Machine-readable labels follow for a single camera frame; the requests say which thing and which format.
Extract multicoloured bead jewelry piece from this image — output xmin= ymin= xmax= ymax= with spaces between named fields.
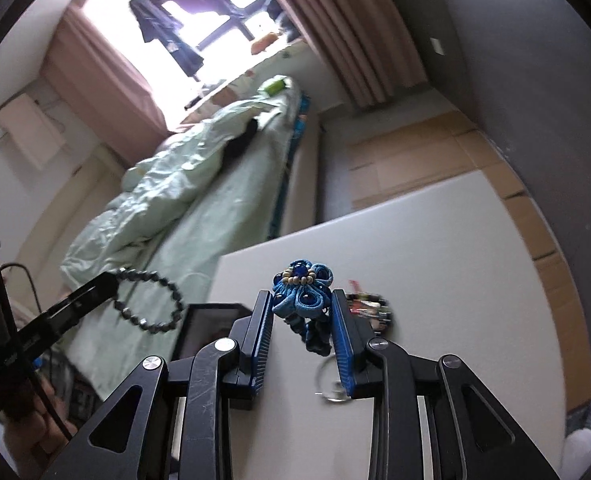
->
xmin=347 ymin=279 xmax=392 ymax=335

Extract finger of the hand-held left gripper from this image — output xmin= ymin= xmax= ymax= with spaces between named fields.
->
xmin=18 ymin=270 xmax=122 ymax=357

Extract light green duvet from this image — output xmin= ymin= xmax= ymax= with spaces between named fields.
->
xmin=60 ymin=96 xmax=296 ymax=292

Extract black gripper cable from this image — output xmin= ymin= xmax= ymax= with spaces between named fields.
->
xmin=27 ymin=354 xmax=78 ymax=445

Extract blue patterned mattress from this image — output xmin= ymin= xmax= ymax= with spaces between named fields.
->
xmin=270 ymin=91 xmax=312 ymax=241

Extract black bead bracelet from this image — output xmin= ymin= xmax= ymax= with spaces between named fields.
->
xmin=110 ymin=267 xmax=185 ymax=334

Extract pink curtain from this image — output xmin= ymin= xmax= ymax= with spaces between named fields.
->
xmin=42 ymin=6 xmax=170 ymax=167
xmin=260 ymin=0 xmax=430 ymax=109

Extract white cloth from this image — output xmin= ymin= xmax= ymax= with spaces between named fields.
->
xmin=564 ymin=402 xmax=591 ymax=480

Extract person's left hand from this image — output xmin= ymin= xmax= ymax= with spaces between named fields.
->
xmin=3 ymin=380 xmax=79 ymax=480

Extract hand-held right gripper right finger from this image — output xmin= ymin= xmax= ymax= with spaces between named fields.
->
xmin=330 ymin=290 xmax=561 ymax=480

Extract bed with green sheet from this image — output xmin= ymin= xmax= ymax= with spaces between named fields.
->
xmin=60 ymin=74 xmax=327 ymax=403

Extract silver ring bangle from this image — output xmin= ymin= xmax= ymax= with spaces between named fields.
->
xmin=314 ymin=354 xmax=352 ymax=404

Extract blue fabric flower bracelet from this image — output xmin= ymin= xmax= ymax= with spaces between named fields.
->
xmin=272 ymin=259 xmax=337 ymax=358

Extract window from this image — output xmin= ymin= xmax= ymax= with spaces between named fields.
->
xmin=82 ymin=0 xmax=299 ymax=128

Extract black cloth item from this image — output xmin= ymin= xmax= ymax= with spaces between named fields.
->
xmin=224 ymin=116 xmax=262 ymax=162

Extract flattened cardboard sheets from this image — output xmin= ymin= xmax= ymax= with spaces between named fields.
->
xmin=348 ymin=109 xmax=576 ymax=407

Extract white wall fixture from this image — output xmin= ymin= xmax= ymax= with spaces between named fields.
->
xmin=0 ymin=84 xmax=70 ymax=172

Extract black jewelry box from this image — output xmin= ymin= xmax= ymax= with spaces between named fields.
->
xmin=177 ymin=302 xmax=253 ymax=362

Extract green object on bed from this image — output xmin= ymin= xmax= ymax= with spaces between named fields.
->
xmin=257 ymin=74 xmax=295 ymax=97

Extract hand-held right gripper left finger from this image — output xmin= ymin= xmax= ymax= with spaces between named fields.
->
xmin=40 ymin=289 xmax=276 ymax=480

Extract orange object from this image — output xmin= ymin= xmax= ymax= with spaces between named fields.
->
xmin=250 ymin=32 xmax=280 ymax=55

